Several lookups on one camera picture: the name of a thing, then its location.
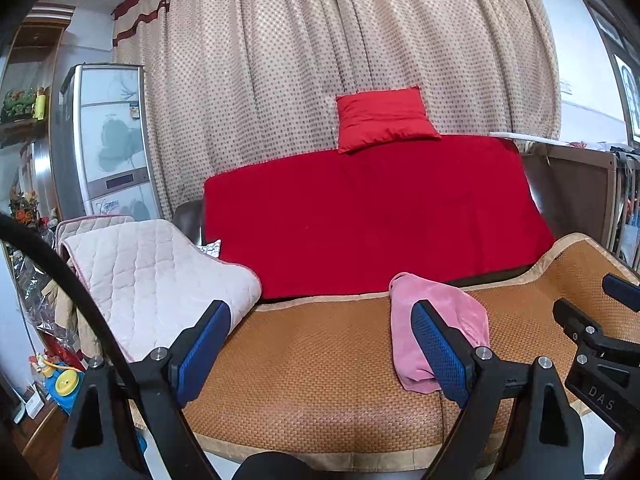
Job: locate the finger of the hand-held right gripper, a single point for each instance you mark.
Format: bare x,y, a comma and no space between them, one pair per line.
622,292
570,317

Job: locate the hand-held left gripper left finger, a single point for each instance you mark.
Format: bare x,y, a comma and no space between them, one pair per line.
202,355

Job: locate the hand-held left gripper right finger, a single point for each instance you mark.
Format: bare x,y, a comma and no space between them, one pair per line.
440,355

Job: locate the beige quilted seat pad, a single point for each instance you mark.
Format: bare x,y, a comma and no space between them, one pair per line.
150,280
85,227

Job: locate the small patterned cushion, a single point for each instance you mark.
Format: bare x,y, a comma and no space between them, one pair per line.
211,250

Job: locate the woven rattan mat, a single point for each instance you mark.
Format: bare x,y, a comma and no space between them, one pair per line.
310,360

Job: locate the brown wooden headboard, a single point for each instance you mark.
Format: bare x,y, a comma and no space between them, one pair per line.
575,195

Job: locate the blue yellow toy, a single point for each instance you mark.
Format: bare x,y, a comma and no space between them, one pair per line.
67,387

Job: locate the tan cloth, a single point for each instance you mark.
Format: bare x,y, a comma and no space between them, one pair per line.
62,305

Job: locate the red blanket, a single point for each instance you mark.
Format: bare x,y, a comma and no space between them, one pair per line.
360,220

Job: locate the clear plastic wrap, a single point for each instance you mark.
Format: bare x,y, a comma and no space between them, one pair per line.
30,290

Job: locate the white board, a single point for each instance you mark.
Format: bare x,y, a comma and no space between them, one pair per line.
520,136

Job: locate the dark framed picture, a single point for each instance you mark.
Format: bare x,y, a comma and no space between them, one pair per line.
607,25
631,105

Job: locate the orange artificial flowers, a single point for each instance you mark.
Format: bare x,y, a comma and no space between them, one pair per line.
25,210

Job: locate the silver flower print refrigerator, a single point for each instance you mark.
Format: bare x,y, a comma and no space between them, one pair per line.
112,135

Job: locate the red pillow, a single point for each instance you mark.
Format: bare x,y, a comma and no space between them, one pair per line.
382,120

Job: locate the beige dotted curtain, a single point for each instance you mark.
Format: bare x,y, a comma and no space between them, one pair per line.
260,70

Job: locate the yellow bottle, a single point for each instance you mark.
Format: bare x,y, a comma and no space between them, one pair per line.
40,105

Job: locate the green plant ornament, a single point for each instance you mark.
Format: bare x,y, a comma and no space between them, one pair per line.
17,105

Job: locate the wooden shelf cabinet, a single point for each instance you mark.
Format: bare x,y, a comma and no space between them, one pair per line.
30,45

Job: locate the white wall socket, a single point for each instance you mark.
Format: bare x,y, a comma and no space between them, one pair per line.
566,86

